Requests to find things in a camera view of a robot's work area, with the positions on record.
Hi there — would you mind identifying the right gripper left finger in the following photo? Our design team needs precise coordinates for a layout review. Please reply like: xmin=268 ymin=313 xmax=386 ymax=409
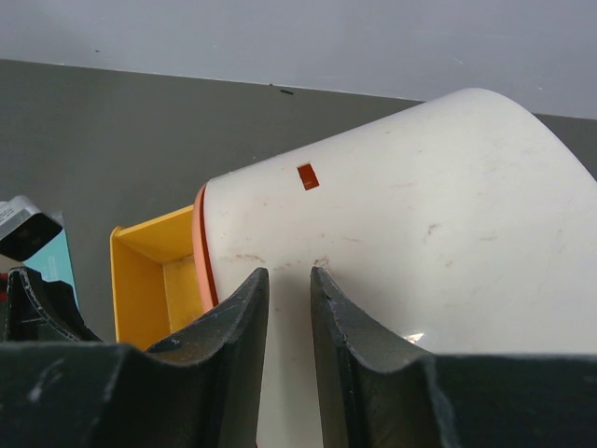
xmin=1 ymin=268 xmax=270 ymax=447

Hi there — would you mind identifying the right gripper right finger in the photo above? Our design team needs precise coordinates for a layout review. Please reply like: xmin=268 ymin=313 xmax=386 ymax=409
xmin=311 ymin=267 xmax=596 ymax=447

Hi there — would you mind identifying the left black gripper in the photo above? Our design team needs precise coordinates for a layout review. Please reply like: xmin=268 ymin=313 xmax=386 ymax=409
xmin=1 ymin=195 xmax=100 ymax=343

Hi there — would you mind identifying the orange drawer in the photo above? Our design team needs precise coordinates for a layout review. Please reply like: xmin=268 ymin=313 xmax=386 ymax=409
xmin=191 ymin=184 xmax=219 ymax=313

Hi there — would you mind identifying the yellow drawer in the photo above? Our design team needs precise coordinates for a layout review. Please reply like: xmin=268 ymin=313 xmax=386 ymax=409
xmin=110 ymin=205 xmax=209 ymax=350

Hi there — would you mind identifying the white cylindrical drawer organizer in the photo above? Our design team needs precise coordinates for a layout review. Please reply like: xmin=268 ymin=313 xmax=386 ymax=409
xmin=204 ymin=89 xmax=596 ymax=447

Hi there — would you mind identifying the teal packaged sheet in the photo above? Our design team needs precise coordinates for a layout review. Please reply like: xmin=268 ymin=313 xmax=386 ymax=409
xmin=25 ymin=211 xmax=80 ymax=310

